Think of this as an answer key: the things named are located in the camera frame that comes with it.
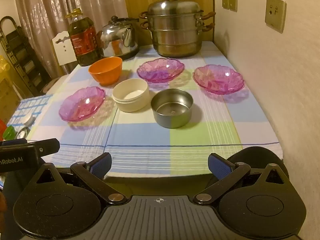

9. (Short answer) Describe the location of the steel bowl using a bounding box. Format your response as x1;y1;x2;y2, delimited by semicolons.
150;88;194;128

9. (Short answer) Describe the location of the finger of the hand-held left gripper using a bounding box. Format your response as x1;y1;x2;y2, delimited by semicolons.
0;138;28;147
26;138;60;161

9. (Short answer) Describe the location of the checked tablecloth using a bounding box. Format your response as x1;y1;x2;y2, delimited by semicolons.
7;40;284;183

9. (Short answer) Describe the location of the steel kettle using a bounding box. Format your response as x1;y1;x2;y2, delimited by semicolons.
97;16;140;60

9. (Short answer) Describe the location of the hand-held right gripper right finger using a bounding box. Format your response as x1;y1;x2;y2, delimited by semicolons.
192;152;290;205

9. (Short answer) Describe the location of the white chair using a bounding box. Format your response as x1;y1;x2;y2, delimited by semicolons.
41;31;78;93

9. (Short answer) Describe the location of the green object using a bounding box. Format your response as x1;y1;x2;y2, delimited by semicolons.
2;126;17;141

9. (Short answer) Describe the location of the blue patterned cloth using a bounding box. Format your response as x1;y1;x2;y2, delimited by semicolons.
7;94;54;128

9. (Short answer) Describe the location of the steel steamer pot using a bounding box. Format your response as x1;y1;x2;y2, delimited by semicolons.
139;0;216;58

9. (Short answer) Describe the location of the white bowl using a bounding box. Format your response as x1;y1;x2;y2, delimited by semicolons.
112;78;150;112

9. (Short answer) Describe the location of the orange bowl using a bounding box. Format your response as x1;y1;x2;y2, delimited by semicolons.
88;57;123;86

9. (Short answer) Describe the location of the large beige wall socket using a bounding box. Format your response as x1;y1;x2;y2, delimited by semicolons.
265;0;287;33

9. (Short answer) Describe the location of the cooking oil bottle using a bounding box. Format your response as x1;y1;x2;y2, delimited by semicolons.
65;8;101;67

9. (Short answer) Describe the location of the black folding rack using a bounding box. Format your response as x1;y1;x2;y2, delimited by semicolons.
0;16;52;98

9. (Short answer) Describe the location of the purple glass plate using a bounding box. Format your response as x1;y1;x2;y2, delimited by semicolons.
136;58;186;83
192;64;245;95
59;86;106;122

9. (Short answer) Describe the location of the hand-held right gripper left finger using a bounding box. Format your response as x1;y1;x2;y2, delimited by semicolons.
36;152;128;205

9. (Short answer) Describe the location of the patterned curtain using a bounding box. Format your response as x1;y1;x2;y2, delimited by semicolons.
14;0;128;77

